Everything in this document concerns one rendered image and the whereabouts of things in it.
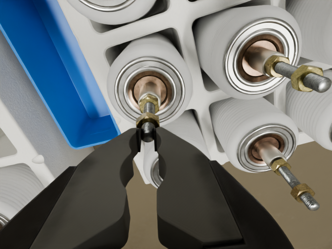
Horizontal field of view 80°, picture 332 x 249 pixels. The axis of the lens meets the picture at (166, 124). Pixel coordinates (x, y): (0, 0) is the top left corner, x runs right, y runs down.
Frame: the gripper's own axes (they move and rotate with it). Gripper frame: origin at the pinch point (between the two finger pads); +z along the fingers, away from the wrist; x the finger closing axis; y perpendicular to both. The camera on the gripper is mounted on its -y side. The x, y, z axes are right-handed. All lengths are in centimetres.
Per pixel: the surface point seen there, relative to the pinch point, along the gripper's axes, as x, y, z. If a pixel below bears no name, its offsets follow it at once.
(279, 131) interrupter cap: 15.6, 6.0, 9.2
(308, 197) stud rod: 14.3, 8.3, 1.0
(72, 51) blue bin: -16.7, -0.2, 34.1
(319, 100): 21.8, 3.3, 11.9
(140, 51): -0.8, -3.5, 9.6
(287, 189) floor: 43, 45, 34
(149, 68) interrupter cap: 0.0, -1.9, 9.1
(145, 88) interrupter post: -0.4, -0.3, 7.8
